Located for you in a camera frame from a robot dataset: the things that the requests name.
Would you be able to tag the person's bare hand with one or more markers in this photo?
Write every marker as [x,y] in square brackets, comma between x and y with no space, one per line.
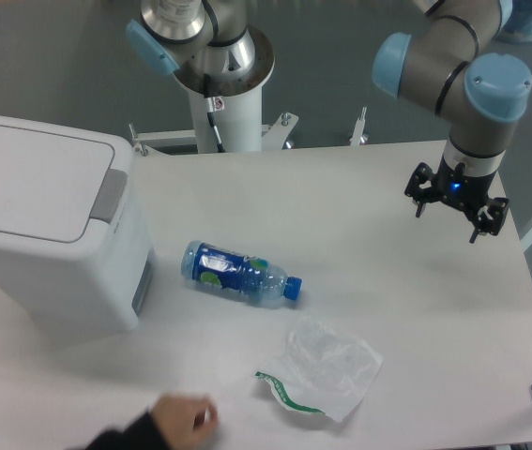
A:
[185,422]

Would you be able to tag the blue label plastic bottle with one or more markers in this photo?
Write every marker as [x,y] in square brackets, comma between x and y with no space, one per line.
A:
[255,280]

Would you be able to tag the clear crumpled plastic bag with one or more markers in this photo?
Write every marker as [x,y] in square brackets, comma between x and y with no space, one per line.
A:
[321,370]

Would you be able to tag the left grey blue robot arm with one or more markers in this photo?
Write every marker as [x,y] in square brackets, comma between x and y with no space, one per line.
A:
[170,33]

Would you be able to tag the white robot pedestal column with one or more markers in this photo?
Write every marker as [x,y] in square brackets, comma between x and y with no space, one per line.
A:
[224,86]

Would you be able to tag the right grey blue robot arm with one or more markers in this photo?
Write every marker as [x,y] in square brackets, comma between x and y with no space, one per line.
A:
[483,96]

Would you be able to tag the black sleeved forearm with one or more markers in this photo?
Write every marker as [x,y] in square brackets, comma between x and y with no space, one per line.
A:
[142,433]

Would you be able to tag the white plastic trash can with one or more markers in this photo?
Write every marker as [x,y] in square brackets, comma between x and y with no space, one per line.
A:
[74,243]

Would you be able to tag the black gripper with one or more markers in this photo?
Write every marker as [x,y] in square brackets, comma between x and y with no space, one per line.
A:
[453,186]

